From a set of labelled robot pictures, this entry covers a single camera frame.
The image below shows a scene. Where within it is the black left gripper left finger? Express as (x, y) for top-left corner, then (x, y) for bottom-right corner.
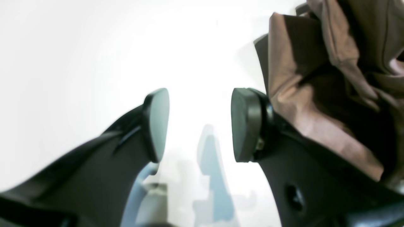
(0, 88), (170, 227)

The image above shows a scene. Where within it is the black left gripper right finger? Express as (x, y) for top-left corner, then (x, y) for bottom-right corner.
(231, 88), (404, 227)

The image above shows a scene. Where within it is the mauve T-shirt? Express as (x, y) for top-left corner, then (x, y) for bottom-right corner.
(264, 0), (403, 193)

